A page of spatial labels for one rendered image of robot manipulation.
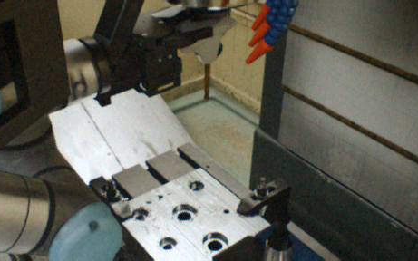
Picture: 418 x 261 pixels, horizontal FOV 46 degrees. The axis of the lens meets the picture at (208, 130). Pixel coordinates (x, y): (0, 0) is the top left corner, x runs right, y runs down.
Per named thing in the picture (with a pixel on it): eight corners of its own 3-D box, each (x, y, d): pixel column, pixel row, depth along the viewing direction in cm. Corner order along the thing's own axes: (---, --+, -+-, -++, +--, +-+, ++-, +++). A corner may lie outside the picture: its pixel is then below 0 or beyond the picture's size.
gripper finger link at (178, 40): (202, 30, 66) (141, 42, 63) (202, 17, 65) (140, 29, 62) (218, 43, 63) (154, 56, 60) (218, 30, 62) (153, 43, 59)
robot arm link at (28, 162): (28, 244, 57) (5, 171, 50) (-3, 193, 64) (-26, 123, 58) (90, 215, 61) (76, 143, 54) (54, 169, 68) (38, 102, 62)
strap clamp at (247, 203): (241, 249, 101) (246, 195, 93) (231, 240, 103) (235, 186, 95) (286, 222, 108) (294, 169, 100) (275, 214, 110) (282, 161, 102)
